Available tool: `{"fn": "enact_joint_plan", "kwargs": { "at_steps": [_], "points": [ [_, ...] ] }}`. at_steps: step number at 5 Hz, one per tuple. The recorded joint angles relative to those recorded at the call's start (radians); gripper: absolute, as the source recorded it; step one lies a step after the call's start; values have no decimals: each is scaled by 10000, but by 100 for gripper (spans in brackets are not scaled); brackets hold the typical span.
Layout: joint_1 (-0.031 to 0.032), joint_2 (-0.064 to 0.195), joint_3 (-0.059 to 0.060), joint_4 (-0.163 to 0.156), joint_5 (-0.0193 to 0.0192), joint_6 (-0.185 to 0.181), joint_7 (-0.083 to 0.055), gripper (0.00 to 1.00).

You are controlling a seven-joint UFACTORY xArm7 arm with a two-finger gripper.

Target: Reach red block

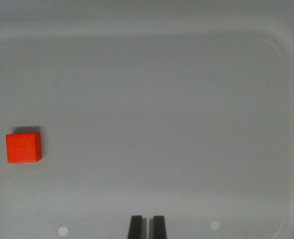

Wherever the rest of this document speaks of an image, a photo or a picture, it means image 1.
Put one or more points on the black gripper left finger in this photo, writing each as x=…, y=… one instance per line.
x=136, y=227

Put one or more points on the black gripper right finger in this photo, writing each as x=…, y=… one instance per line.
x=159, y=227

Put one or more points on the red cube block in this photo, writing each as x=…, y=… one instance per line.
x=22, y=148

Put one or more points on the white plastic tray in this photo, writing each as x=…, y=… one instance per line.
x=146, y=104

